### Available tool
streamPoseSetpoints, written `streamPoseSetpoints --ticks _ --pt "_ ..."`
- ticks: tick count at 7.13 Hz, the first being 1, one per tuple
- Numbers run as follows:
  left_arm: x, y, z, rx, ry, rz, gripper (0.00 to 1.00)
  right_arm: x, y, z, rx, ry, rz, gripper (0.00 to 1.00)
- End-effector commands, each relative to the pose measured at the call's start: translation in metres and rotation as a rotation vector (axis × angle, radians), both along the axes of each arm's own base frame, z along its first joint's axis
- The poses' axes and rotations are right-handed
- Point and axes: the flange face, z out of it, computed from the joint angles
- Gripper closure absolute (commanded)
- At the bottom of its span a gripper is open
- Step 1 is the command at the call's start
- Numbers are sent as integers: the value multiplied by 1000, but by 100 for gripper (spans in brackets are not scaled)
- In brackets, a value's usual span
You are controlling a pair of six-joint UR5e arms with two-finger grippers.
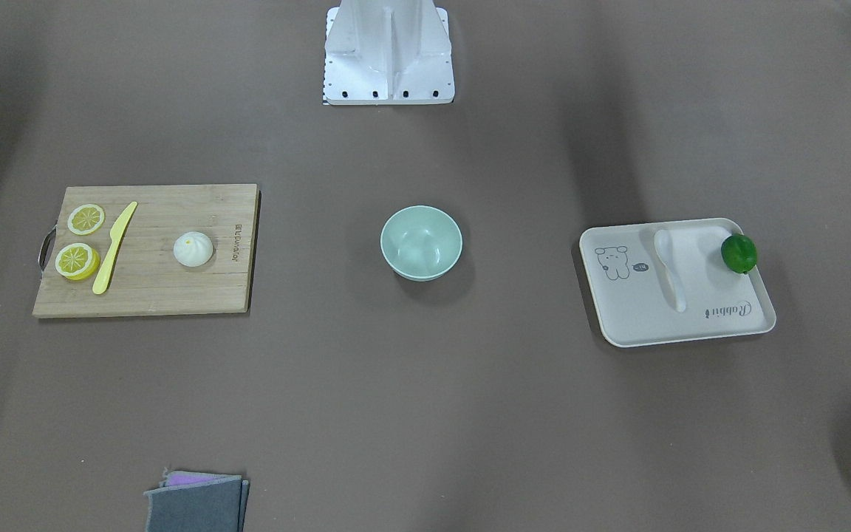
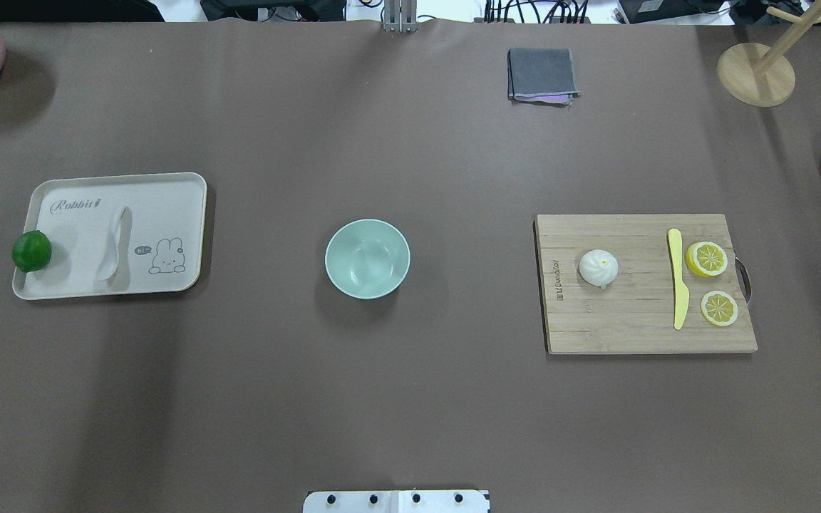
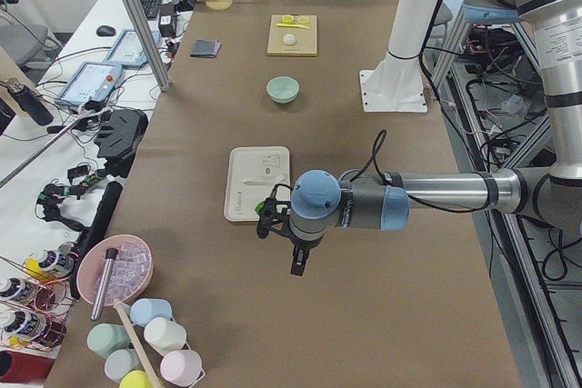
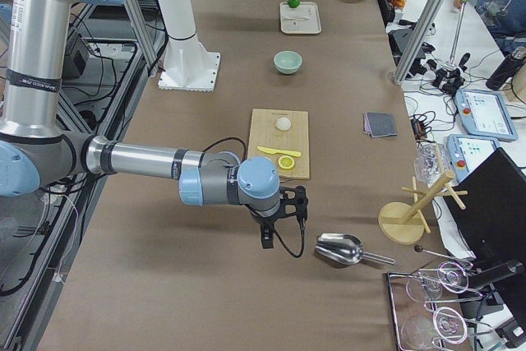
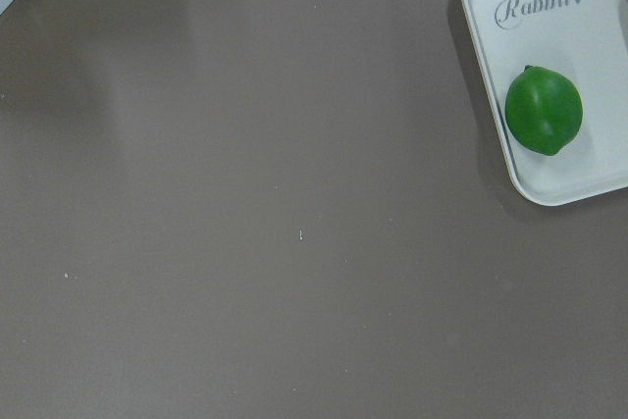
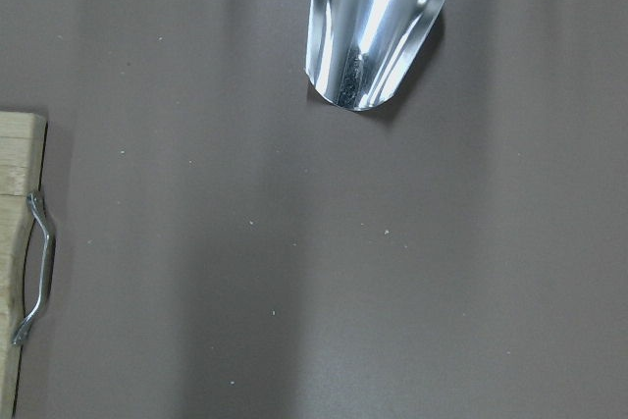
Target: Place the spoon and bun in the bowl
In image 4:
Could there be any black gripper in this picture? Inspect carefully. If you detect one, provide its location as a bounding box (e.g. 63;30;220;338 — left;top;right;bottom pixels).
247;186;308;249

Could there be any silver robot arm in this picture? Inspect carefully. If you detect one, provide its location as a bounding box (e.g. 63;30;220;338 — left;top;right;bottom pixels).
1;0;308;248

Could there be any light green bowl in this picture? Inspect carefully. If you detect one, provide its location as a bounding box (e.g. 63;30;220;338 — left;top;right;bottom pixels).
273;50;302;75

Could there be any bamboo cutting board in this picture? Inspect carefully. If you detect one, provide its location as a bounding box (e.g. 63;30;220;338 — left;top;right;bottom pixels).
247;109;310;180

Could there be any lemon slice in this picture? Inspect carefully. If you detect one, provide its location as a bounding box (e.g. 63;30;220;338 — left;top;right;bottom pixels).
278;155;296;170

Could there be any metal scoop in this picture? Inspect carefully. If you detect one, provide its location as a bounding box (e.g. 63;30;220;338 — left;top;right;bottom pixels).
315;233;396;266

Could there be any yellow plastic knife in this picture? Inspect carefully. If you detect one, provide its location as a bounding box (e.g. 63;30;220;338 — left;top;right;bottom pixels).
256;146;302;158

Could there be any wooden mug tree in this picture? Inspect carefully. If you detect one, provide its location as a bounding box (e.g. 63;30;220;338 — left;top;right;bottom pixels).
378;170;468;245

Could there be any grey purple folded cloth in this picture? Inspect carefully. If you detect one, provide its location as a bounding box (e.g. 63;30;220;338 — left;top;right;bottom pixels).
363;112;398;137

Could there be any clear plastic container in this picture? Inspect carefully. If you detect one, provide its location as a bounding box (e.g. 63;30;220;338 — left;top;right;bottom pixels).
414;143;446;184

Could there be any teach pendant lower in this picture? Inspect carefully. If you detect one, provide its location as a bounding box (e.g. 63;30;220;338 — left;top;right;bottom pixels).
446;134;500;182

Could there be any teach pendant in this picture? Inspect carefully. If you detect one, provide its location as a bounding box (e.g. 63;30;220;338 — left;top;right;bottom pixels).
454;88;519;141
446;134;500;182

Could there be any cream serving tray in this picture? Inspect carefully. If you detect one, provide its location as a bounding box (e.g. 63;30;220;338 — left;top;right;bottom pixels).
279;1;321;35

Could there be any black laptop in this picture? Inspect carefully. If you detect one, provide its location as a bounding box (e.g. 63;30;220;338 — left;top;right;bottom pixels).
451;147;526;303

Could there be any green lime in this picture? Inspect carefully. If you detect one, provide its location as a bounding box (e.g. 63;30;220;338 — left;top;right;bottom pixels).
287;0;300;8

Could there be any teach pendant upper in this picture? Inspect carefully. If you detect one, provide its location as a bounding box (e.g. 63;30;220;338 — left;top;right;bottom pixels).
454;88;519;141

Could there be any black water bottle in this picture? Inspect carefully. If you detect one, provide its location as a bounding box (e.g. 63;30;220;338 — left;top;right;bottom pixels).
486;46;525;90

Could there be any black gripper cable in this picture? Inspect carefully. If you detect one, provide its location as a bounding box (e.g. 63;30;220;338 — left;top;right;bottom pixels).
203;136;307;259

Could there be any wire glass rack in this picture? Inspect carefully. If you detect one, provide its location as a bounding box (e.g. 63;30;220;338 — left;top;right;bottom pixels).
385;258;504;350

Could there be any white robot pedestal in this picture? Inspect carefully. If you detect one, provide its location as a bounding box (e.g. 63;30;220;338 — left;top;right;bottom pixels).
158;0;220;92

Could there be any aluminium frame post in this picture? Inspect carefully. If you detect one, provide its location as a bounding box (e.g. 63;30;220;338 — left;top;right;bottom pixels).
392;0;444;85

